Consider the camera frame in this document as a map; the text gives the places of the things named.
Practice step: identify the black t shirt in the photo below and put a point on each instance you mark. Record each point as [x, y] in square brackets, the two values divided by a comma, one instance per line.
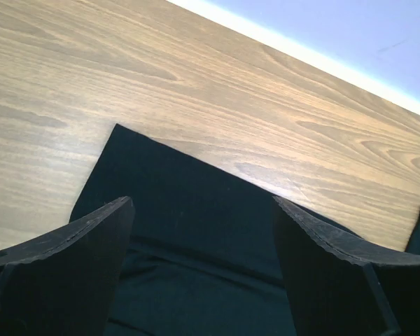
[201, 258]

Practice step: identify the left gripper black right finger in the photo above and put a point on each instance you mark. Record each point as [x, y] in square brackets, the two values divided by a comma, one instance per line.
[341, 284]

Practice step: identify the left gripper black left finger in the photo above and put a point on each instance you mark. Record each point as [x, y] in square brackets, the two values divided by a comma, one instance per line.
[63, 282]

